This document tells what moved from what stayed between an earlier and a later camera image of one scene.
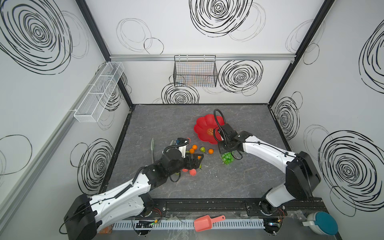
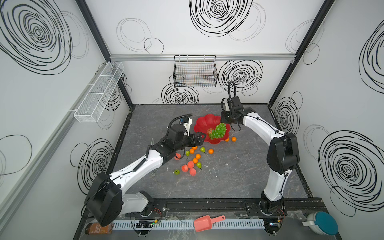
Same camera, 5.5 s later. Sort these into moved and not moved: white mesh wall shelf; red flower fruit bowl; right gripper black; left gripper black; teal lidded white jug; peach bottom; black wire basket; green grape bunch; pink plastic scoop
Moved: green grape bunch; right gripper black; left gripper black
Not moved: teal lidded white jug; pink plastic scoop; black wire basket; white mesh wall shelf; red flower fruit bowl; peach bottom
